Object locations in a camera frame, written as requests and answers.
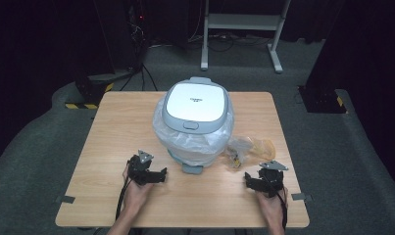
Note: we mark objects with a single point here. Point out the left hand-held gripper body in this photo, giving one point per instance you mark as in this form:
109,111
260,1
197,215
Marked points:
140,168

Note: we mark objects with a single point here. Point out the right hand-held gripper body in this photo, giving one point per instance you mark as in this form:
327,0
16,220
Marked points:
271,179

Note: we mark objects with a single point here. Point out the person's left hand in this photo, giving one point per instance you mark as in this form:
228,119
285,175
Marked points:
134,196

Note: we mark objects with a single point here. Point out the person's right hand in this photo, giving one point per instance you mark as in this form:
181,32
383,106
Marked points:
273,209

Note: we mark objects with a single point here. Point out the crumpled clear plastic wrapper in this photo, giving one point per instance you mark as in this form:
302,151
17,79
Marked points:
250,148

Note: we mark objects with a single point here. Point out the grey tape piece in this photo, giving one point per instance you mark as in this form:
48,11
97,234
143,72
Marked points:
67,198
300,196

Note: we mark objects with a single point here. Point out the translucent plastic trash bag liner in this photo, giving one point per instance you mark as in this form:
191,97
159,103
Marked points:
191,143

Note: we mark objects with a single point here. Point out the black stand base striped tape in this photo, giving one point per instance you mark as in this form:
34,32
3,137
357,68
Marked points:
320,99
92,91

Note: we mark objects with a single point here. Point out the dark equipment rack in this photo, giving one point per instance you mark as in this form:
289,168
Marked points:
136,32

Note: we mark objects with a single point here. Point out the white metal stand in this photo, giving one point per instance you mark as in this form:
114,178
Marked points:
240,22

